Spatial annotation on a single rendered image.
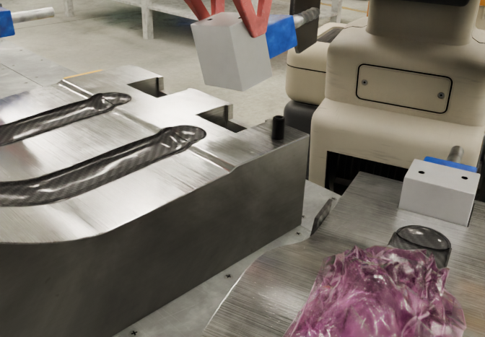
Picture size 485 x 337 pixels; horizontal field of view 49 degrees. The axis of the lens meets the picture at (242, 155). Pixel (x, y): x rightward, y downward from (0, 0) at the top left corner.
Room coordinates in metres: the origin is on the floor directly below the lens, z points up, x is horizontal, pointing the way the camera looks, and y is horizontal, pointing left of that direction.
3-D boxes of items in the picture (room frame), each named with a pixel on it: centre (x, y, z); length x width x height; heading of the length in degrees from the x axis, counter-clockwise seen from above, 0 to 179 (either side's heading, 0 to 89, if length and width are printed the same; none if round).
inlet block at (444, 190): (0.39, -0.17, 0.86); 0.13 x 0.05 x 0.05; 153
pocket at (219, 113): (0.43, 0.01, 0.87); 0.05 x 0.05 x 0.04; 46
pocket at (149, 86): (0.51, 0.09, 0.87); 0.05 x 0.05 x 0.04; 46
